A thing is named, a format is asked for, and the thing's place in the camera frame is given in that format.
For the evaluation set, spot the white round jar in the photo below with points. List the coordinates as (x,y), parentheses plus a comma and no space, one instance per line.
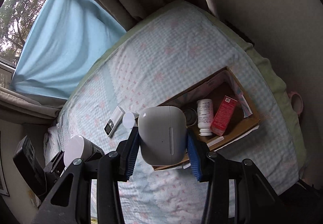
(75,149)

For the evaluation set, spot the green under sheet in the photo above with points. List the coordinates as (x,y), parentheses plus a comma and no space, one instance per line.
(277,82)

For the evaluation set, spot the framed wall poster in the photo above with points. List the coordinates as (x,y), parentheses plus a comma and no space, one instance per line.
(3,183)

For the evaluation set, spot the red cardboard packet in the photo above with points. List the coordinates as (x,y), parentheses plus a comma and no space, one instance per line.
(223,119)

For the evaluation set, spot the white earbuds case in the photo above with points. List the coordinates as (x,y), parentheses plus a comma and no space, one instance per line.
(162,135)

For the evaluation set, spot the cardboard box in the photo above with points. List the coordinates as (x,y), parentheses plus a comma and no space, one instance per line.
(249,115)

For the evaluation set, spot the white pill bottle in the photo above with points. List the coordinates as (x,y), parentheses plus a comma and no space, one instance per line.
(205,117)

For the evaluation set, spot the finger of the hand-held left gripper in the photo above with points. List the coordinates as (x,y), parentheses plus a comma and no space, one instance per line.
(98,151)
(54,164)

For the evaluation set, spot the light blue window cloth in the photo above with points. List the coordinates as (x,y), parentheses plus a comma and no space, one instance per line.
(63,37)

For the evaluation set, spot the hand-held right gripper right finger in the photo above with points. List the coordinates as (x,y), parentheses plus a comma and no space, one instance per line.
(195,158)

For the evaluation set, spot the white flat digital device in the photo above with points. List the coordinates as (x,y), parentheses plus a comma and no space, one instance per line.
(114,121)

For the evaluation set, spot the small green-white jar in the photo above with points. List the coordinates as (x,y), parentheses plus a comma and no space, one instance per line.
(129,120)

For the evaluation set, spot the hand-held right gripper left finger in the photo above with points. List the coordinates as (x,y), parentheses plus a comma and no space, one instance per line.
(131,155)

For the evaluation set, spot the pink plastic object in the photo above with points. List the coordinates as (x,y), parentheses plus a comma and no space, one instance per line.
(297,102)

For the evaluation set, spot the window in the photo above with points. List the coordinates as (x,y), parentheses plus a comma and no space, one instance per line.
(15,16)

